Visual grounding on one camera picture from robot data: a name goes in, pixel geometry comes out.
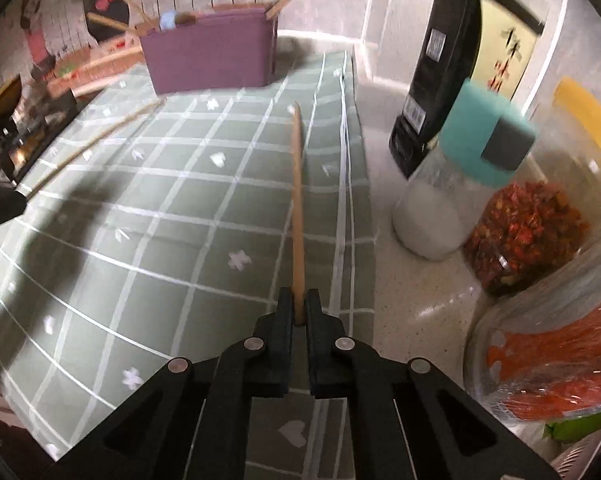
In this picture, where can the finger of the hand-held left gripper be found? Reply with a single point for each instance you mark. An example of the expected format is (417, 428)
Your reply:
(0, 210)

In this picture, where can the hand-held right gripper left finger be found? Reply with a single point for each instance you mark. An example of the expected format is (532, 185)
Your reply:
(283, 320)

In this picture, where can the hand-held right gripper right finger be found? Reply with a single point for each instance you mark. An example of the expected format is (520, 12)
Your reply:
(314, 320)

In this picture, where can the wooden spoon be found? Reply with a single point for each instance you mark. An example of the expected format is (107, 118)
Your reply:
(110, 22)

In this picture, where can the purple utensil holder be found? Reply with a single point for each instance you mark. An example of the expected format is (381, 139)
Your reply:
(205, 50)

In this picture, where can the black gas stove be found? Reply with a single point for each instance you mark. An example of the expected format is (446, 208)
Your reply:
(30, 135)

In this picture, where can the black wok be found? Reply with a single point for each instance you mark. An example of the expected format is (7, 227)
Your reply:
(0, 105)

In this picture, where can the green checked tablecloth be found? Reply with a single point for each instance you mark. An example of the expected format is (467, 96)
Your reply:
(180, 210)

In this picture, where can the salt shaker with teal lid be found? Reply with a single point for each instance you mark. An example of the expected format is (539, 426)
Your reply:
(430, 210)

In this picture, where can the chili jar with yellow lid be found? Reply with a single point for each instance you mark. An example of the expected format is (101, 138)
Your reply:
(520, 230)

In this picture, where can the glass jar with orange contents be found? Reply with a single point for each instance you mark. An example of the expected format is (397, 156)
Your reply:
(555, 360)

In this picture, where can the black and yellow box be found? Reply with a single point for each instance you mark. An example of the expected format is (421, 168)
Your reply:
(440, 85)

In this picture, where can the green packet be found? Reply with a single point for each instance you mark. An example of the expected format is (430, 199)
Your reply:
(580, 427)

